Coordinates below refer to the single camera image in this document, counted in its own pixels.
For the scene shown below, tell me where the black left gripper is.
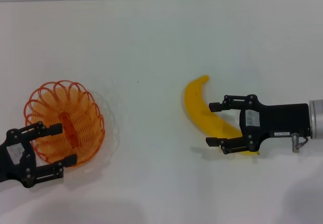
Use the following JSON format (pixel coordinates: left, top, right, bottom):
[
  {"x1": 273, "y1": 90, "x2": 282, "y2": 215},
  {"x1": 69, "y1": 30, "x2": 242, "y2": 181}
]
[{"x1": 0, "y1": 121, "x2": 78, "y2": 189}]

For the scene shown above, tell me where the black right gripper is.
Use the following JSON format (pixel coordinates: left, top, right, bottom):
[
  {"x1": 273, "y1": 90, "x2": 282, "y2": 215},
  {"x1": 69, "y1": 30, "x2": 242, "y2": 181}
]
[{"x1": 205, "y1": 94, "x2": 310, "y2": 155}]

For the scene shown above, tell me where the orange wire basket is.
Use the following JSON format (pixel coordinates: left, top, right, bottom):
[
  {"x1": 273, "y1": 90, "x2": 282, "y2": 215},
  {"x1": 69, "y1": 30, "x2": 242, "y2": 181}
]
[{"x1": 24, "y1": 81, "x2": 106, "y2": 169}]

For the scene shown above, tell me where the yellow banana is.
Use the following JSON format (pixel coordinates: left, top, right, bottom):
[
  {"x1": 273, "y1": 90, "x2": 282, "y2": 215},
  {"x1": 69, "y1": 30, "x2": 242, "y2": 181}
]
[{"x1": 182, "y1": 75, "x2": 260, "y2": 156}]

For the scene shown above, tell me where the right wrist cable connector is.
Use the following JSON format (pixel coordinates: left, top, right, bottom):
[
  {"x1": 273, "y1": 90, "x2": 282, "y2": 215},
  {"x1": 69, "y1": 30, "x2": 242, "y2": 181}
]
[{"x1": 291, "y1": 132, "x2": 309, "y2": 153}]

